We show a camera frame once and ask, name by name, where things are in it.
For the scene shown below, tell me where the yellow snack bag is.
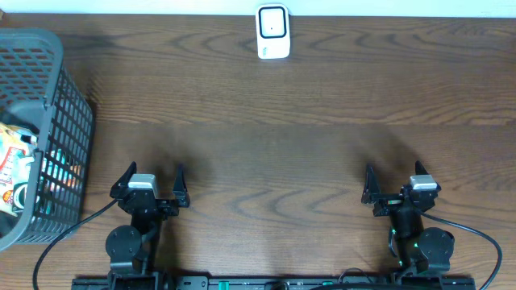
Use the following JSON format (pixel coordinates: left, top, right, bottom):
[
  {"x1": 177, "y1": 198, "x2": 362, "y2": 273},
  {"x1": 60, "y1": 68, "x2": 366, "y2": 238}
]
[{"x1": 1, "y1": 123, "x2": 38, "y2": 217}]

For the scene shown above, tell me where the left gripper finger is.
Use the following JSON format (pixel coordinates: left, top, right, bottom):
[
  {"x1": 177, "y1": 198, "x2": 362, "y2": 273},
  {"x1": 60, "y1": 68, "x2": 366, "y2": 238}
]
[
  {"x1": 173, "y1": 164, "x2": 190, "y2": 208},
  {"x1": 110, "y1": 161, "x2": 137, "y2": 198}
]

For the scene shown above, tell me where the white barcode scanner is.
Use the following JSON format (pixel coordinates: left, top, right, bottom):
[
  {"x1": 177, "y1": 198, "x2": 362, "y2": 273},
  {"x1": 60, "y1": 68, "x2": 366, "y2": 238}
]
[{"x1": 256, "y1": 3, "x2": 291, "y2": 60}]

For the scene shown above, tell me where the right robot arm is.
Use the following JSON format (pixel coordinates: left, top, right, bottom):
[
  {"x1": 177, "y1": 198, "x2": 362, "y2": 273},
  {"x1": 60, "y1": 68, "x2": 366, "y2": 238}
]
[{"x1": 361, "y1": 161, "x2": 455, "y2": 284}]

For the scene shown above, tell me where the grey plastic mesh basket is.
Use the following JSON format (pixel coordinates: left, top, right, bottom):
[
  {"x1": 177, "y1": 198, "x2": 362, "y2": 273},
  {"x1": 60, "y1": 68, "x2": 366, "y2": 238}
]
[{"x1": 1, "y1": 28, "x2": 94, "y2": 250}]

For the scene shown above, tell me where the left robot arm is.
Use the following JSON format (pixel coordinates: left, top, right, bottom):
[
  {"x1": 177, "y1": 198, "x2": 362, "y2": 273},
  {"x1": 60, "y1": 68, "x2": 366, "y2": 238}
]
[{"x1": 106, "y1": 162, "x2": 190, "y2": 290}]

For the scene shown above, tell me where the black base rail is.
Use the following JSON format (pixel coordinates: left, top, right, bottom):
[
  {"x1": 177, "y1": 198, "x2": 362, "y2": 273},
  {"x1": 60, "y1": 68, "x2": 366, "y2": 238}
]
[{"x1": 71, "y1": 275, "x2": 476, "y2": 290}]

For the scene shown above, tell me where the teal snack packet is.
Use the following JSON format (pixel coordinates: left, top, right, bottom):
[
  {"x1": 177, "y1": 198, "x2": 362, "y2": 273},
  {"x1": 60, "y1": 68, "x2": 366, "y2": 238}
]
[{"x1": 43, "y1": 149, "x2": 82, "y2": 193}]

